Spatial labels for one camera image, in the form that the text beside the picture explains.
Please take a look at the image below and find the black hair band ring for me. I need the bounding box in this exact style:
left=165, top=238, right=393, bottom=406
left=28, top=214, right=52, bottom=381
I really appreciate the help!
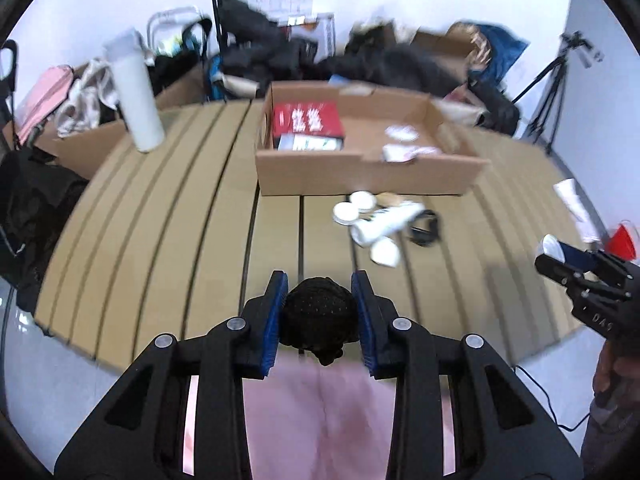
left=406, top=209, right=444, bottom=247

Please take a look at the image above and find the black hair scrunchie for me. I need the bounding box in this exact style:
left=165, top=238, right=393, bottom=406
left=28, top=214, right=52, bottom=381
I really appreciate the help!
left=279, top=278, right=359, bottom=366

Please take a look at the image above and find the white paper packet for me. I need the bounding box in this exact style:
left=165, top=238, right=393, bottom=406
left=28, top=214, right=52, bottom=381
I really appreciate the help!
left=553, top=179, right=601, bottom=244

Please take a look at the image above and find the person's right hand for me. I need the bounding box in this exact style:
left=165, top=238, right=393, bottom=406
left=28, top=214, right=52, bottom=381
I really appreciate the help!
left=592, top=341, right=640, bottom=403

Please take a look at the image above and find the pink trousered knee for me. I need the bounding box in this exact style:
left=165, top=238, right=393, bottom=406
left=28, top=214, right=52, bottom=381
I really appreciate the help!
left=182, top=346, right=457, bottom=480

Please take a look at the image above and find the blue cushion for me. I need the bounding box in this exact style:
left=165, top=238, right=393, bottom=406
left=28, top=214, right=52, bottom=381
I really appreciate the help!
left=473, top=24, right=529, bottom=84

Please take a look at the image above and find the camera tripod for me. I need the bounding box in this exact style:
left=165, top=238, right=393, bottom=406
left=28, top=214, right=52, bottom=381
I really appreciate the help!
left=512, top=30, right=604, bottom=156

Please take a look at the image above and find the white round jar lid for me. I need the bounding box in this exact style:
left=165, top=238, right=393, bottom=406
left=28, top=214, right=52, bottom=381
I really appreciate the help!
left=537, top=234, right=565, bottom=263

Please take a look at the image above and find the white tube bottle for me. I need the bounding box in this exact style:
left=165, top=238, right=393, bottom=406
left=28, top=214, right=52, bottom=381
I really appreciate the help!
left=349, top=200, right=426, bottom=247

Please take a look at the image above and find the red plastic cup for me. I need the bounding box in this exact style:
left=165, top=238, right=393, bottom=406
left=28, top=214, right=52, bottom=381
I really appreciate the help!
left=605, top=220, right=640, bottom=262

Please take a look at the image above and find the black clothes pile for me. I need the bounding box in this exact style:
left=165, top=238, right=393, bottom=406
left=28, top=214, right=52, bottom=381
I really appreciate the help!
left=214, top=0, right=471, bottom=97

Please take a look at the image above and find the red book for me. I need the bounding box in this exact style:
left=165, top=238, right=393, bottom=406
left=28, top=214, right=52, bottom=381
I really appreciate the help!
left=271, top=102, right=345, bottom=139

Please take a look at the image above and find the white tall bottle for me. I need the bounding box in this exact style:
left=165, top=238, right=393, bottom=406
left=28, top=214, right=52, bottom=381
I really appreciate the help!
left=104, top=28, right=165, bottom=153

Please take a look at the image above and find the cardboard tray box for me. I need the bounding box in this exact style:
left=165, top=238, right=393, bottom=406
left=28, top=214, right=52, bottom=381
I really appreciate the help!
left=255, top=81, right=489, bottom=196

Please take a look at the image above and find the large cardboard box left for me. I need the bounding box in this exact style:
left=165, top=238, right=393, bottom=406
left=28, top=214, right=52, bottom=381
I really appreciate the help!
left=34, top=62, right=212, bottom=181

